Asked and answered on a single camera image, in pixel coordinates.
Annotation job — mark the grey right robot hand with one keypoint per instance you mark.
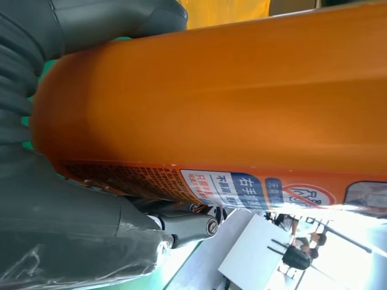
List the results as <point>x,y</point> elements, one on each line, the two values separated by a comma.
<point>60,232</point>

